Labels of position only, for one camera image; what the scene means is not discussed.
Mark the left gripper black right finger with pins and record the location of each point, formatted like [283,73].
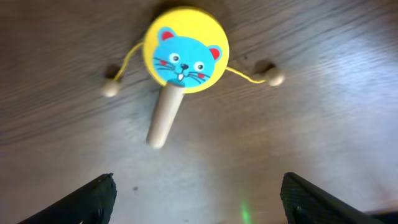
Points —
[304,202]

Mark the yellow rattle drum toy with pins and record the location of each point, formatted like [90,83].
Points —
[185,50]

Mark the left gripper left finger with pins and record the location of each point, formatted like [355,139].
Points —
[91,203]

